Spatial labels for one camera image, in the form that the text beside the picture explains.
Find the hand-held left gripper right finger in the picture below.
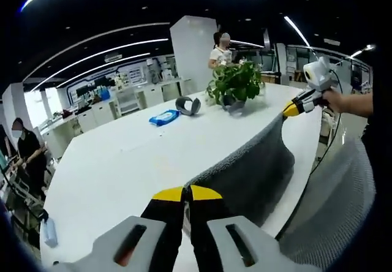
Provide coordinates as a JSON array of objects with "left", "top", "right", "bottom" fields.
[{"left": 183, "top": 184, "right": 310, "bottom": 272}]

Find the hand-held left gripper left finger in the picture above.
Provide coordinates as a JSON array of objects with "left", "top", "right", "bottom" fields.
[{"left": 53, "top": 186, "right": 185, "bottom": 272}]

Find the grey towel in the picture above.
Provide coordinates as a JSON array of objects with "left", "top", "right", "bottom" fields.
[{"left": 183, "top": 112, "right": 296, "bottom": 227}]

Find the person's right hand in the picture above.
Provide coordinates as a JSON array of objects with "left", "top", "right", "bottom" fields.
[{"left": 320, "top": 89, "right": 345, "bottom": 113}]

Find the green potted plant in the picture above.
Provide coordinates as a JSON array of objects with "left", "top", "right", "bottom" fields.
[{"left": 205, "top": 60, "right": 266, "bottom": 106}]

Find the white table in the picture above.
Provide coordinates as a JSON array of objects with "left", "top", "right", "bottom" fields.
[{"left": 39, "top": 81, "right": 325, "bottom": 272}]

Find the person's black shirt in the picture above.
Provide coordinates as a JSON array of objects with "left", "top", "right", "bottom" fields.
[{"left": 360, "top": 112, "right": 386, "bottom": 175}]

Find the light blue box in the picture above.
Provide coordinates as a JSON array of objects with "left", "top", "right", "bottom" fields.
[{"left": 39, "top": 217, "right": 59, "bottom": 248}]

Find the grey mesh office chair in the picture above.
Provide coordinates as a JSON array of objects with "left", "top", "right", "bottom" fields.
[{"left": 275, "top": 137, "right": 377, "bottom": 270}]

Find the grey rolled band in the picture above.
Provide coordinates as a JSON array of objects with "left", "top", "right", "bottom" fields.
[{"left": 175, "top": 96, "right": 202, "bottom": 117}]

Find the blue wet wipes pack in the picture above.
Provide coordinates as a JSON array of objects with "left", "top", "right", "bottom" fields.
[{"left": 148, "top": 108, "right": 181, "bottom": 127}]

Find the white chair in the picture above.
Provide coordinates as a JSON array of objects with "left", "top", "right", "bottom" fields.
[{"left": 116, "top": 86, "right": 140, "bottom": 115}]

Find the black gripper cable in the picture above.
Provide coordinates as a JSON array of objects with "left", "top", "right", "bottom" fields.
[{"left": 307, "top": 63, "right": 345, "bottom": 178}]

